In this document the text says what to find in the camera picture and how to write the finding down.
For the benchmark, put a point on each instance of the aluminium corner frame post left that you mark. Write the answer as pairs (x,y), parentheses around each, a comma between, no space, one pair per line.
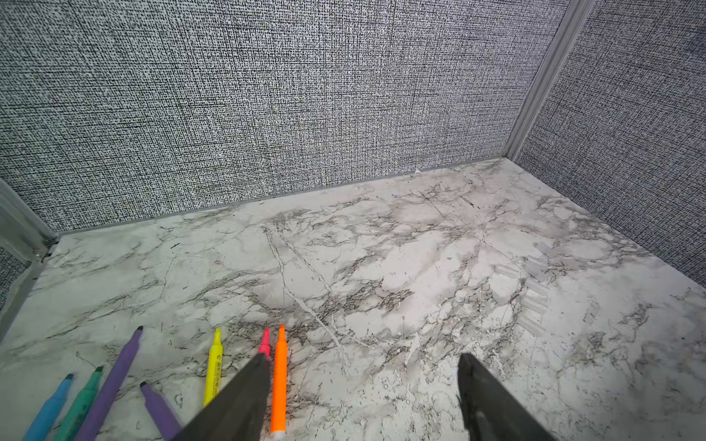
(30,240)

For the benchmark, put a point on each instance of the aluminium corner frame post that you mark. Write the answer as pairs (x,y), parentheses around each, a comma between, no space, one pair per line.
(571,25)
(30,240)

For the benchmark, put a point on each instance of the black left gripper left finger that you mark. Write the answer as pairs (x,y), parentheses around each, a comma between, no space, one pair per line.
(238,410)

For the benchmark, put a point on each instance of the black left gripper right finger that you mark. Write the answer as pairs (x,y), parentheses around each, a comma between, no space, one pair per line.
(489,410)

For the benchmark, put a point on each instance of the blue highlighter pen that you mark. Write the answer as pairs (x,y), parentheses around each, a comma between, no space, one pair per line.
(45,418)

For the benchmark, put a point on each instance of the yellow highlighter pen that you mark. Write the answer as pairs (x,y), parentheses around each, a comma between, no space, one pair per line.
(214,368)

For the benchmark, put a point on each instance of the orange highlighter pen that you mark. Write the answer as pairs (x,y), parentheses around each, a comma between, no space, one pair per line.
(278,420)

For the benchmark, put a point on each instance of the violet highlighter pen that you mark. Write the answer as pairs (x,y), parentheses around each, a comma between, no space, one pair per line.
(165,420)
(108,393)

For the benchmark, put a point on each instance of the pink highlighter pen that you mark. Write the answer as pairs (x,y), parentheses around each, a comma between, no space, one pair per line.
(264,347)

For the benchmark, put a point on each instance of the green highlighter pen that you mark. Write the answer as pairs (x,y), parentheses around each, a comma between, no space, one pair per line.
(80,408)

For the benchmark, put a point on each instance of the aluminium corner frame post right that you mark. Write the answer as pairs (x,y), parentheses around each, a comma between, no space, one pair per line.
(571,25)

